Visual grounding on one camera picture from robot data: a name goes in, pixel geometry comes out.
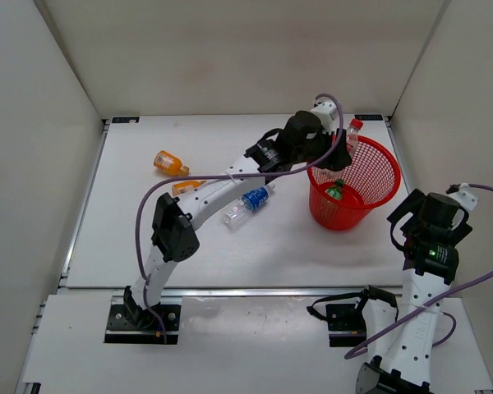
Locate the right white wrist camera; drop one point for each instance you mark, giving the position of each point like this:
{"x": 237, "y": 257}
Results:
{"x": 462, "y": 193}

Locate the clear bottle blue label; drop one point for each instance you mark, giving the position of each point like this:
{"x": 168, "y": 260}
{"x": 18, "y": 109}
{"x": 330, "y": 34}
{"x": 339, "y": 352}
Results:
{"x": 244, "y": 208}

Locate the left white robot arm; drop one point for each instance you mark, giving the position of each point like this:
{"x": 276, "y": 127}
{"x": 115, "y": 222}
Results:
{"x": 177, "y": 219}

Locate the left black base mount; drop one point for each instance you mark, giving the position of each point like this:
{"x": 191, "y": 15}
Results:
{"x": 121, "y": 328}

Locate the clear bottle red cap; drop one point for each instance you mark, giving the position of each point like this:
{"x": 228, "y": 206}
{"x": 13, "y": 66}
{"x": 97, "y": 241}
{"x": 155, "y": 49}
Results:
{"x": 353, "y": 130}

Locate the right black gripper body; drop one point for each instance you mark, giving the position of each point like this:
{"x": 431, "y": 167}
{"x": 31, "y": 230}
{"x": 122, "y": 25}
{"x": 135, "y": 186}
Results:
{"x": 412, "y": 203}

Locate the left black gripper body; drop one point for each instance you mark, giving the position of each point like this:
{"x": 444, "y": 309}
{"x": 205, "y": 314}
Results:
{"x": 318, "y": 145}

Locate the red mesh plastic bin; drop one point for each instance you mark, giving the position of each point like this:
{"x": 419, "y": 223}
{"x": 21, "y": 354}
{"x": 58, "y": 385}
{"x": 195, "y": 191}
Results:
{"x": 370, "y": 182}

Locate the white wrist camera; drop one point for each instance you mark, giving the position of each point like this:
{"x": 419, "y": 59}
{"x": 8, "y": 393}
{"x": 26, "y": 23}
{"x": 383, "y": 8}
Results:
{"x": 462, "y": 193}
{"x": 326, "y": 111}

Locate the green plastic bottle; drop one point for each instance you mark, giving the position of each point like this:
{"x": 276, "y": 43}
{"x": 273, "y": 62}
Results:
{"x": 335, "y": 191}

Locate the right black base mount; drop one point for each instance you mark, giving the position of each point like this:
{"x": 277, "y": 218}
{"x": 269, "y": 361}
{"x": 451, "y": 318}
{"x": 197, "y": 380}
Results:
{"x": 343, "y": 314}

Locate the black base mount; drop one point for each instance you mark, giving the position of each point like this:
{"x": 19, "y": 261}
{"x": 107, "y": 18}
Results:
{"x": 121, "y": 328}
{"x": 343, "y": 314}

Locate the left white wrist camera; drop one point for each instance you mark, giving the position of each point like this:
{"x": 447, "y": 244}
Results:
{"x": 326, "y": 111}

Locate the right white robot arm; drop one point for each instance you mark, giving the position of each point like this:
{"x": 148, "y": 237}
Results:
{"x": 402, "y": 331}

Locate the aluminium table edge rail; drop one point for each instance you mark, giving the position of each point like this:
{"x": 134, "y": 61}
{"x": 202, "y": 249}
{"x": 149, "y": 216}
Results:
{"x": 282, "y": 250}

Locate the orange bottle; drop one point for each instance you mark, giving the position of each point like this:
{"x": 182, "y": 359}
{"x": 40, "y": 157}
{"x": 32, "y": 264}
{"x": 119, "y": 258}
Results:
{"x": 170, "y": 164}
{"x": 186, "y": 186}

